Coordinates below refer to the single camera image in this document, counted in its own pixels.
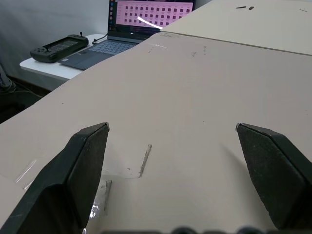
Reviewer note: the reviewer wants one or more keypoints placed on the black handheld remote controller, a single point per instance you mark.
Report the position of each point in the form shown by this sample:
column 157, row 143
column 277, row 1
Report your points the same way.
column 58, row 47

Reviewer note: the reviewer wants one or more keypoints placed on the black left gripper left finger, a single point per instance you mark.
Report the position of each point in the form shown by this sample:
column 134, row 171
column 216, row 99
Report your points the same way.
column 73, row 175

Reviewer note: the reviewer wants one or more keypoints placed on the grey open laptop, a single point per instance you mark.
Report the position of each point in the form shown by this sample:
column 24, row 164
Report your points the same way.
column 126, row 31

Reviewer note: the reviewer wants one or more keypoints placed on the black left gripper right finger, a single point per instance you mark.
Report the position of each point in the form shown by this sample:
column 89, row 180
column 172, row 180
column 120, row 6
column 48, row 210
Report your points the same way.
column 273, row 170

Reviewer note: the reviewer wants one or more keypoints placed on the white side table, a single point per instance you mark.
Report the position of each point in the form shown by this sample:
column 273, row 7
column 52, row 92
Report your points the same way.
column 56, row 65

